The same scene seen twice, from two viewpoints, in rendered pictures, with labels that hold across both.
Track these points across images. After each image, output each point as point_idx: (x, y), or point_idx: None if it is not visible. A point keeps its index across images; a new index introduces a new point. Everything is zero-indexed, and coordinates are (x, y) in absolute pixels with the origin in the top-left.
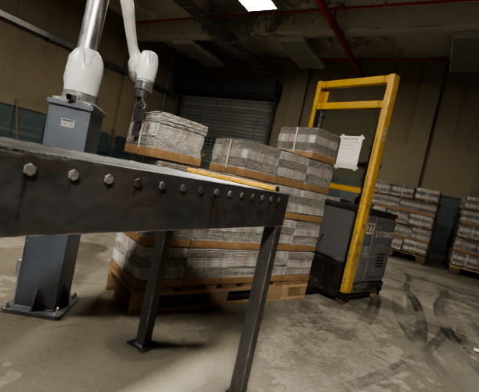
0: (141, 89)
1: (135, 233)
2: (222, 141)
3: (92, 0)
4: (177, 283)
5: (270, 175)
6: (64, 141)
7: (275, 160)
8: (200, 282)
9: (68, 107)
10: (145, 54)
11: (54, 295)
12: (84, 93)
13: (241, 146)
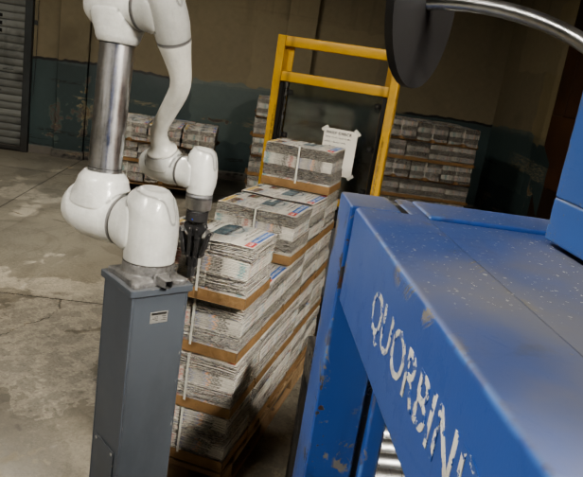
0: (201, 211)
1: (203, 403)
2: (234, 209)
3: (117, 83)
4: (244, 435)
5: (304, 246)
6: (156, 344)
7: (308, 223)
8: (256, 418)
9: (159, 295)
10: (206, 160)
11: None
12: (171, 265)
13: (278, 223)
